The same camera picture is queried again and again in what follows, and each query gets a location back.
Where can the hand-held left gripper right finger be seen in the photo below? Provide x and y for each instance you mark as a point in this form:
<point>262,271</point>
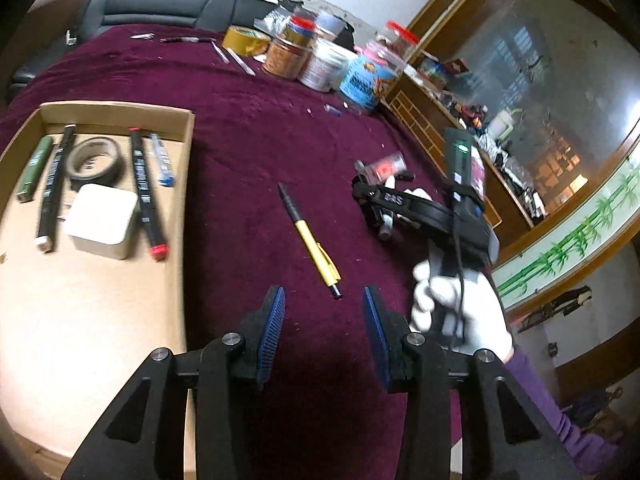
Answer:
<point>377,340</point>

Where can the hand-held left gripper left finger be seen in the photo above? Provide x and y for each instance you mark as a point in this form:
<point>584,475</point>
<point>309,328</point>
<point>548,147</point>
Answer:
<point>272,330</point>

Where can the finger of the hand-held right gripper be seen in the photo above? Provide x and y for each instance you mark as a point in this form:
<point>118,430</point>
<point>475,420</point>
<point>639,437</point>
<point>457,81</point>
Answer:
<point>380,212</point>
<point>395,201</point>

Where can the long black pen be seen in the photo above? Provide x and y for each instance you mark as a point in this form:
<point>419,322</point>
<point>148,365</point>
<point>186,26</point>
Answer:
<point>407,176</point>

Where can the clear case red insert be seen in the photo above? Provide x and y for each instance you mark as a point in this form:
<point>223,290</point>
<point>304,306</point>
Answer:
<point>385,167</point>

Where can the yellow black pen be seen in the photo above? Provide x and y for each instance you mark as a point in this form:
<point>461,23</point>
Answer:
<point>312,245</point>

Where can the black marker red cap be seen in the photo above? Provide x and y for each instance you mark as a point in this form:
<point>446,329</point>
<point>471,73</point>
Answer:
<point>145,195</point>

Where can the clear blue pen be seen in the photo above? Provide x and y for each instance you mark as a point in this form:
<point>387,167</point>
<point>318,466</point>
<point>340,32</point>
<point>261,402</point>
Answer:
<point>162,157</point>

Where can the white power bank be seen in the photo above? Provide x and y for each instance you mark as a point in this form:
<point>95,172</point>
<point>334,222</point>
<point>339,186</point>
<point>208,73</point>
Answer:
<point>100,220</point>

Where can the black tape roll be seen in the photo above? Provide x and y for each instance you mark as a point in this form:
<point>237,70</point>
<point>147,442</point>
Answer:
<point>94,160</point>

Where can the black marker white cap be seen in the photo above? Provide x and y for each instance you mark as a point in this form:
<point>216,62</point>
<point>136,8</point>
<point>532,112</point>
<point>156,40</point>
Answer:
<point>55,190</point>

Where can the green tube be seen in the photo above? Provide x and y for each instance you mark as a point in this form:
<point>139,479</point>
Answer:
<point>35,167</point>

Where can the person's right forearm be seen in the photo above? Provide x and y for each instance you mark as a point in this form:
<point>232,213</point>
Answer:
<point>550,410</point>

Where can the person's right hand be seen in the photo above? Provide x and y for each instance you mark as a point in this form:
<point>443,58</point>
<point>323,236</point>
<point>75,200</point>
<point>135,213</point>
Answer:
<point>480,310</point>

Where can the white kettle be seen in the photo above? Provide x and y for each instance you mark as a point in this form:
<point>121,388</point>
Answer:
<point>500,125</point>

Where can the clear jar blue label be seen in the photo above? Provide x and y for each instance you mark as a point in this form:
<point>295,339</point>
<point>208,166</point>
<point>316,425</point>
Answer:
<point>367,80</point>

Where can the wooden glass cabinet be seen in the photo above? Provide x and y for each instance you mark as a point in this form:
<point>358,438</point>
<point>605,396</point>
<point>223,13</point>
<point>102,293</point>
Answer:
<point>525,85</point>

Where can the small printed cardboard box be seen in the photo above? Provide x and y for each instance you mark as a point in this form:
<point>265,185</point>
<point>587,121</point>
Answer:
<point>452,67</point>

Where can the white plastic jar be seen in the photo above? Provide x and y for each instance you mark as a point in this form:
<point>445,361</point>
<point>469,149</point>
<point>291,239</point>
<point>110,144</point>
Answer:
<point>322,67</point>

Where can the clear jar red lid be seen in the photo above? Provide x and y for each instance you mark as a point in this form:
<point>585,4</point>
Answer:
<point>400,40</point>

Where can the orange tin can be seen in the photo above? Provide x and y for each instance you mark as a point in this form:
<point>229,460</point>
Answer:
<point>285,57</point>

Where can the grey tape roll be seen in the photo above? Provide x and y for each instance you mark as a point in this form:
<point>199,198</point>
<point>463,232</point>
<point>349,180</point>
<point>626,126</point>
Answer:
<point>330,22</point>

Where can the gold can red lid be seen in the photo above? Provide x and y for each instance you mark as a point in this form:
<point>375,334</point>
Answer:
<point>301,27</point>

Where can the long white craft knife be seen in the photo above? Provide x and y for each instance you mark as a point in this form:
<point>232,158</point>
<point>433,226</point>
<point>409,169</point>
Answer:
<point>240,61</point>

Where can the yellow tape roll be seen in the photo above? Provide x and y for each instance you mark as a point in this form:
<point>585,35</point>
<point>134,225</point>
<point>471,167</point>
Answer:
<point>245,41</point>

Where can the small white craft knife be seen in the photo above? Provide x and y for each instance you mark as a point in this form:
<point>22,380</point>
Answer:
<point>220,52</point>

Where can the metal tweezers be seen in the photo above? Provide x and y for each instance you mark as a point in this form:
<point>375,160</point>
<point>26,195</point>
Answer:
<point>141,36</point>

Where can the black leather sofa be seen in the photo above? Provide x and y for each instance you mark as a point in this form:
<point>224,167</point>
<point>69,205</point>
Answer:
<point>160,5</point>

